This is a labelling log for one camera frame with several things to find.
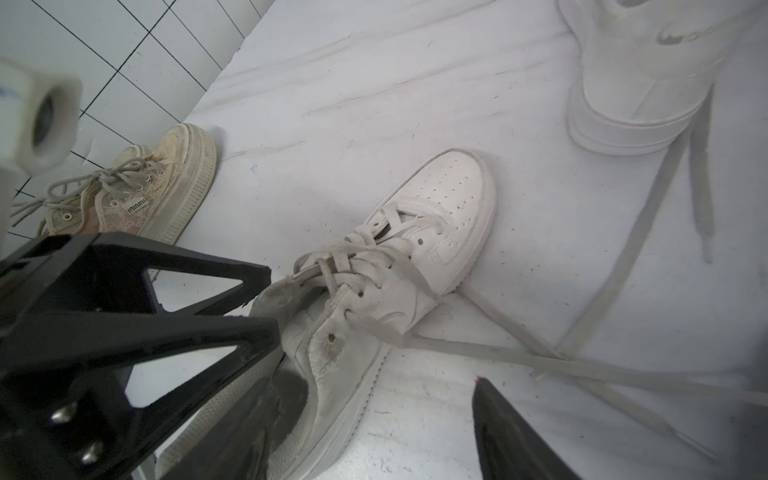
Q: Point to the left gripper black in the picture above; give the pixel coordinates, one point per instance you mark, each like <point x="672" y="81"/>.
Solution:
<point x="65" y="413"/>

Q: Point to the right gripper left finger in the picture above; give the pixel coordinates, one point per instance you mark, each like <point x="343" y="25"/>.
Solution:
<point x="235" y="433"/>

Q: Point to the white sneaker with laces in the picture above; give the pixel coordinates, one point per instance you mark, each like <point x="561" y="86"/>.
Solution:
<point x="648" y="70"/>

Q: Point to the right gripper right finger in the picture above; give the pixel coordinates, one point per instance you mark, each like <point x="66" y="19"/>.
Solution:
<point x="508" y="447"/>

